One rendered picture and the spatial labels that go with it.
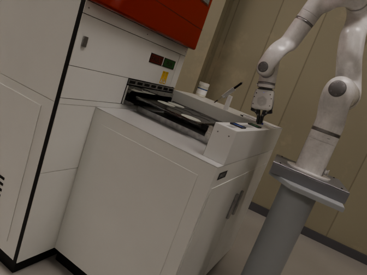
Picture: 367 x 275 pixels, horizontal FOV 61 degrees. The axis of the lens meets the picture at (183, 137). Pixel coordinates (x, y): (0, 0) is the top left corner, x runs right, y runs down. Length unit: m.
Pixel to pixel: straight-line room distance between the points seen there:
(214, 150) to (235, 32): 2.22
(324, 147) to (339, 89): 0.24
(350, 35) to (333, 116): 0.34
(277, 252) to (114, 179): 0.78
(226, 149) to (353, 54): 0.66
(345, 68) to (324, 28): 1.75
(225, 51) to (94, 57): 2.10
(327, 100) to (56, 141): 1.11
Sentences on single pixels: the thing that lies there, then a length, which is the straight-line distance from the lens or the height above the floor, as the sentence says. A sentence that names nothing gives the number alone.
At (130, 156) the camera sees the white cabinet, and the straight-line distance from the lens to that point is 1.33.
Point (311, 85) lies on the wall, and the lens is 3.17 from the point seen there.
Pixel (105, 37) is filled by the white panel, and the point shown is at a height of 1.12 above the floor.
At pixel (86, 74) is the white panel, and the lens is 1.35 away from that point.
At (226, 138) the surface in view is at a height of 0.92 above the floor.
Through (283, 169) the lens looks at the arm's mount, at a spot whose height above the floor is 0.85.
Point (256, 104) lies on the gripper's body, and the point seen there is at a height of 1.06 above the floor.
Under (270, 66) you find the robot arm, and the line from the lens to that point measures 1.50.
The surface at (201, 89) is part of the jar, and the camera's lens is 2.09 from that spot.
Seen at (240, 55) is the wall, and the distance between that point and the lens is 3.25.
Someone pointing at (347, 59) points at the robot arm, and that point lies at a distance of 1.49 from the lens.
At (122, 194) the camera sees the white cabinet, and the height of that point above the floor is 0.53.
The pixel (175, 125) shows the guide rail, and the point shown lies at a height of 0.84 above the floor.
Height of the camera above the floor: 1.11
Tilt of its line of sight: 12 degrees down
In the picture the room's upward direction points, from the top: 20 degrees clockwise
